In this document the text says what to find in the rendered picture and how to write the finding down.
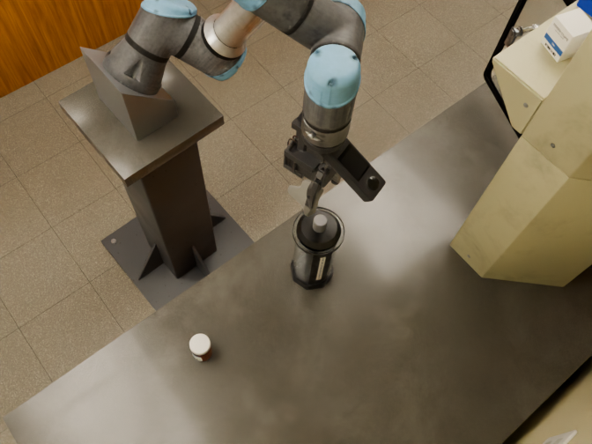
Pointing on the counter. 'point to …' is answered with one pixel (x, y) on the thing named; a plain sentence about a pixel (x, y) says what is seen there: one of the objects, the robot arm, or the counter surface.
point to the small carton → (566, 34)
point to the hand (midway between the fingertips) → (324, 198)
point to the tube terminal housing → (540, 193)
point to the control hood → (528, 74)
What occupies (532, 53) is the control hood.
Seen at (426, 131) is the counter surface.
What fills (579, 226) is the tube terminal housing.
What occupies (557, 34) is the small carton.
